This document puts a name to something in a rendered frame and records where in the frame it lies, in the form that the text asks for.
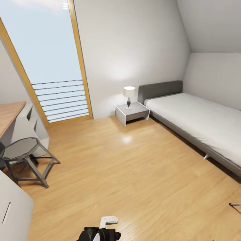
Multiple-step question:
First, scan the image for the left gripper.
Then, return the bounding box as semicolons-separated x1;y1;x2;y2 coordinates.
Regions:
100;228;121;241

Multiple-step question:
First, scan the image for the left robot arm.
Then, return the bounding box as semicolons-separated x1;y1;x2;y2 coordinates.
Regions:
77;216;121;241

